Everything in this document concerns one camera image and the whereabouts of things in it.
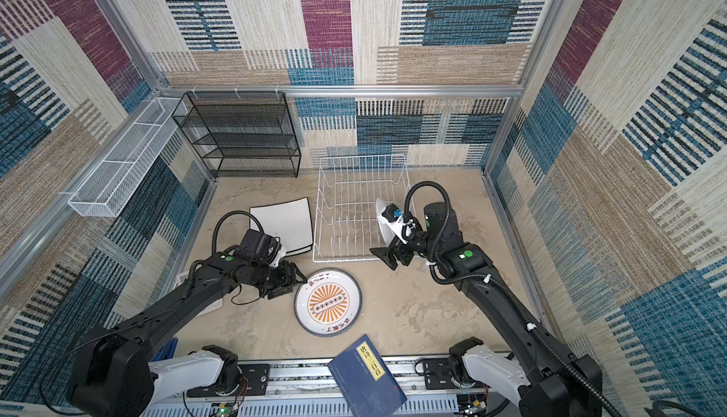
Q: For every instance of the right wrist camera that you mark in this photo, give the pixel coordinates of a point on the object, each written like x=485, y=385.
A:
x=404, y=230

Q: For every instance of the blue book yellow label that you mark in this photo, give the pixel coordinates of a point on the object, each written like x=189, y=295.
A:
x=365, y=382

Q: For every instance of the blue stapler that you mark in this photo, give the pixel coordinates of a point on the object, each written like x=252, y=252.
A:
x=167, y=351

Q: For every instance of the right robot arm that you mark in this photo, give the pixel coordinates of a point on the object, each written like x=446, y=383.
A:
x=545, y=378

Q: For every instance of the white wire dish rack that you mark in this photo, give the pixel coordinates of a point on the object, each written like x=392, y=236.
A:
x=345, y=218

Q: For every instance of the white mesh wall basket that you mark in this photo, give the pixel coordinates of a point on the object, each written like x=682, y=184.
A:
x=113, y=182

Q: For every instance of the aluminium front rail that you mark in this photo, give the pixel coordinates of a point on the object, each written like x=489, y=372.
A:
x=286, y=375

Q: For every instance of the white round plate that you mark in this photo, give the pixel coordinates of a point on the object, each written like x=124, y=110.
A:
x=386, y=216
x=328, y=303

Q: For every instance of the black mesh shelf rack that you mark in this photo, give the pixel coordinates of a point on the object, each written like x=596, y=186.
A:
x=240, y=133

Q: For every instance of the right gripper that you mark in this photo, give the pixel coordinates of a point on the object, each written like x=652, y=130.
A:
x=386, y=255

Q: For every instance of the white square plate black rim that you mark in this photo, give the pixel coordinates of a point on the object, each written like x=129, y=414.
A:
x=298, y=251

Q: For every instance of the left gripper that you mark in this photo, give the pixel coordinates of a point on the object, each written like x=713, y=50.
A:
x=288, y=279

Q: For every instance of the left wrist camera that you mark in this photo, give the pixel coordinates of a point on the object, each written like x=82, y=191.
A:
x=280, y=253

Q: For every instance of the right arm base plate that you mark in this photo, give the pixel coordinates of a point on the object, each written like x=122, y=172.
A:
x=445, y=374

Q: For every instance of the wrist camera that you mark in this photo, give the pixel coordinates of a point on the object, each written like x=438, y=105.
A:
x=404, y=230
x=280, y=253

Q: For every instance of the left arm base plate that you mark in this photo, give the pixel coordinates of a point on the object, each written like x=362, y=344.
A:
x=252, y=380

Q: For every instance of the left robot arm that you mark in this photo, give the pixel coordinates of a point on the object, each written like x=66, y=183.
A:
x=112, y=373

